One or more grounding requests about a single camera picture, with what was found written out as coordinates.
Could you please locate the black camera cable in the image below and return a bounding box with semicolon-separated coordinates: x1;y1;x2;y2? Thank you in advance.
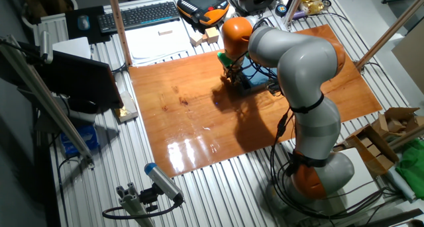
101;200;183;220

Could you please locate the aluminium camera mount profile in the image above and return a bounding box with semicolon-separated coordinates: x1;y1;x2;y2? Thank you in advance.
115;182;155;227

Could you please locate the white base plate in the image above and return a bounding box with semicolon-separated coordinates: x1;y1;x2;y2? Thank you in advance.
334;147;387;214

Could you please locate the large wooden block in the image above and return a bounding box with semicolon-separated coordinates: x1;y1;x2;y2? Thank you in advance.
204;26;220;44

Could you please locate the black and orange teach pendant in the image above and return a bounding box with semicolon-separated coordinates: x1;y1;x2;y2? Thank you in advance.
176;0;231;32

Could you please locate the slanted wooden frame post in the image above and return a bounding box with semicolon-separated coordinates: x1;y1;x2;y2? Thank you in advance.
356;0;424;71

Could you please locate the silver camera with blue cap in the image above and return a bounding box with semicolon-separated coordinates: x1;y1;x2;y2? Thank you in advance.
144;162;185;203

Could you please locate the open cardboard box with flaps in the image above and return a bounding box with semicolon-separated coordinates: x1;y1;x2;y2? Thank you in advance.
370;107;424;138

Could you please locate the blue tissue pack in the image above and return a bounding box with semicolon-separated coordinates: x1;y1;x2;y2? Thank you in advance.
59;124;100;158

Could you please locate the medium wooden block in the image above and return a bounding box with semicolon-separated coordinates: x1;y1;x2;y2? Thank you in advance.
189;33;204;48

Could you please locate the black keyboard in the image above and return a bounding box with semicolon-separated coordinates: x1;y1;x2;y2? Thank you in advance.
97;1;182;34

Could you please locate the small box with gold foil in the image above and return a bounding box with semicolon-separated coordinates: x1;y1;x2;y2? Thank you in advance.
114;91;139;123

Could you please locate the aluminium frame post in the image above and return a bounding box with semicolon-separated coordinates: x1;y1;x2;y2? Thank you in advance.
283;0;307;26

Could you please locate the yellow bottle clutter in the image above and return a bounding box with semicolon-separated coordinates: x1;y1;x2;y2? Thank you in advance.
299;0;332;16

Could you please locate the white box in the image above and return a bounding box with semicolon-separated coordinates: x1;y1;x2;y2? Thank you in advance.
52;36;92;60

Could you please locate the upright wooden frame post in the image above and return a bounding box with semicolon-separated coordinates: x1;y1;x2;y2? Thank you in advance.
107;0;133;66

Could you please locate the black mouse pad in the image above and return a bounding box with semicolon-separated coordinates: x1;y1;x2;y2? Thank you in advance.
64;5;112;45

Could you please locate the black monitor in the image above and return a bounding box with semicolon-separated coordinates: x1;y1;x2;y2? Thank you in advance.
18;41;124;111

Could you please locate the blue-grey drawer case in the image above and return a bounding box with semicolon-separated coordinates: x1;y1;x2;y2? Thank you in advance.
240;56;279;93

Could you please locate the black wrist cable bundle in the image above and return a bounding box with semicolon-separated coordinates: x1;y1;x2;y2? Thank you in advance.
228;17;282;89

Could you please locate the green cloth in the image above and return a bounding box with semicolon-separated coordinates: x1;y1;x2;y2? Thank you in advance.
396;147;424;200

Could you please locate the long aluminium beam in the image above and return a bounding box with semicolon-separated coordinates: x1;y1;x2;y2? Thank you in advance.
0;34;95;168

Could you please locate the glossy wooden board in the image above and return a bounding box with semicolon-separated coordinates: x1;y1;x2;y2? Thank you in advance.
128;24;384;178

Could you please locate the brown cardboard box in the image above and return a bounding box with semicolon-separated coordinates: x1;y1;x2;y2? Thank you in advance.
344;124;400;178

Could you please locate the white paper stack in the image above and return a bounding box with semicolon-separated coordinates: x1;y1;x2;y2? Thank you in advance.
125;20;196;66

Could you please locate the blue computer mouse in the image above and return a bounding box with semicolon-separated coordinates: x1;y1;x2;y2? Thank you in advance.
77;14;91;31

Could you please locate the silver camera on beam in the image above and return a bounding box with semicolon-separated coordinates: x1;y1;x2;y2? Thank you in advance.
38;30;54;64

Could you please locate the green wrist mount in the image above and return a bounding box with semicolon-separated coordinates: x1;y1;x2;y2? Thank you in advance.
217;51;235;69

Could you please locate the flat cardboard sheet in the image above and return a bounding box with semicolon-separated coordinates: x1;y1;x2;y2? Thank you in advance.
392;24;424;95

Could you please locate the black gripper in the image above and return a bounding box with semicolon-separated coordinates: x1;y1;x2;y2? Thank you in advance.
224;63;242;85

